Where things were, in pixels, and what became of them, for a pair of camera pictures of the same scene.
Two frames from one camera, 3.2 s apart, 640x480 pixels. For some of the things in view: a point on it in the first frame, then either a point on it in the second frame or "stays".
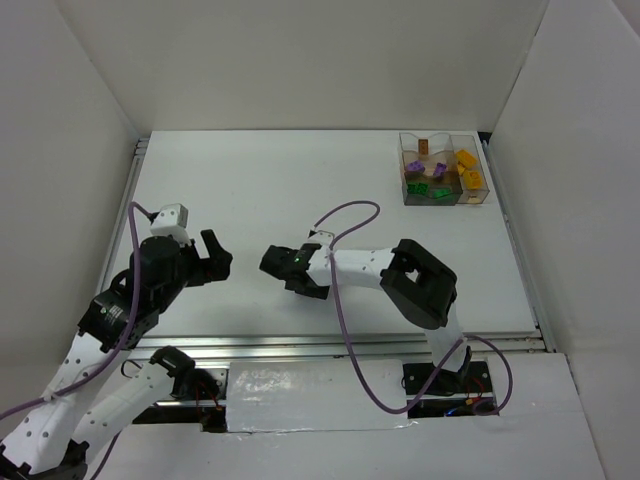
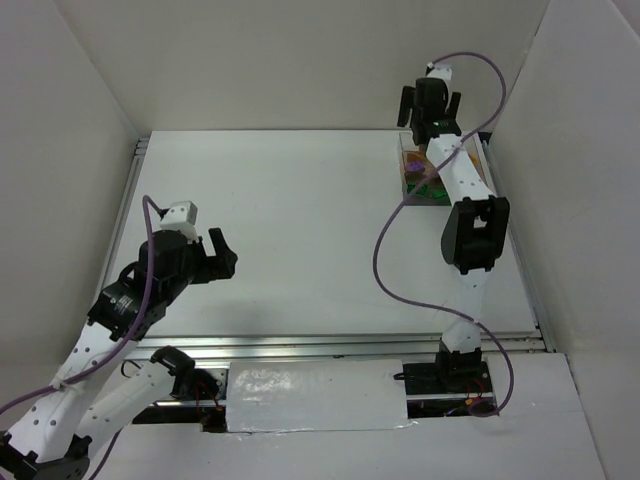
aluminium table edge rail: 305,346 stays
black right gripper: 293,282 → 406,107
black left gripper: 201,262 stays
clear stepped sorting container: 429,170 stays
